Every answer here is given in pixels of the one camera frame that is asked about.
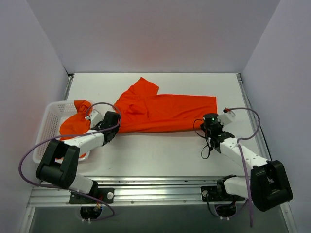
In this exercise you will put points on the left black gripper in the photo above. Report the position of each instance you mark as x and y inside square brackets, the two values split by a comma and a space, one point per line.
[112, 119]

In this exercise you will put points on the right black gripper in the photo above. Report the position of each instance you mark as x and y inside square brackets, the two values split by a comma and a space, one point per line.
[207, 127]

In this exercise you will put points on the orange t-shirt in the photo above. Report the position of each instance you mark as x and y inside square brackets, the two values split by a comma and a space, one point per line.
[143, 110]
[77, 124]

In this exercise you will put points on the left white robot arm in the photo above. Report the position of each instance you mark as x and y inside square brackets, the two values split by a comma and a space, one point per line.
[59, 163]

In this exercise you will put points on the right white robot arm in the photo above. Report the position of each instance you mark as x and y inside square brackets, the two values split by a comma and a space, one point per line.
[265, 182]

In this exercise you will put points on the orange t-shirt in basket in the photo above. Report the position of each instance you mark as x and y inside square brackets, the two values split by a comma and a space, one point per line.
[77, 124]

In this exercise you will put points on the white plastic basket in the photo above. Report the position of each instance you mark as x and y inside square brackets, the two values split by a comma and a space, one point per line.
[55, 114]

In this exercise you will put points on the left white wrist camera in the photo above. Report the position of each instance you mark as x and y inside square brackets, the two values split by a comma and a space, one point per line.
[94, 118]

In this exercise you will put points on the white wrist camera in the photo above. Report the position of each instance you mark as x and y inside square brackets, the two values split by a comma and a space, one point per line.
[227, 117]
[94, 118]

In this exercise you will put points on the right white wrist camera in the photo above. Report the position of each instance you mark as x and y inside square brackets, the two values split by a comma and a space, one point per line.
[227, 117]

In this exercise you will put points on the right aluminium side rail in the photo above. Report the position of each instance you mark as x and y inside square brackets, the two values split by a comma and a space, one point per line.
[258, 143]

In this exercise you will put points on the aluminium side rail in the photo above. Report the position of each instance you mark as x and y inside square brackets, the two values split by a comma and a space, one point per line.
[258, 143]
[68, 86]

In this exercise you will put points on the left aluminium side rail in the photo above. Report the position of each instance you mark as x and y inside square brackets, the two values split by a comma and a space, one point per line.
[68, 86]

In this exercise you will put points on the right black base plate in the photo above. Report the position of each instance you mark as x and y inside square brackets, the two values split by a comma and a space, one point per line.
[212, 194]

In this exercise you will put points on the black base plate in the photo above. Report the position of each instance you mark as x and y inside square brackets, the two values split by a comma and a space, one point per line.
[212, 194]
[103, 194]

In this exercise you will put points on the aluminium front rail frame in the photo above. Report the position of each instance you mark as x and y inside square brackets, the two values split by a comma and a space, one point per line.
[131, 191]

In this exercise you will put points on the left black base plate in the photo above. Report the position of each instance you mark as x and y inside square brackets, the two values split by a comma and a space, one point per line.
[103, 194]

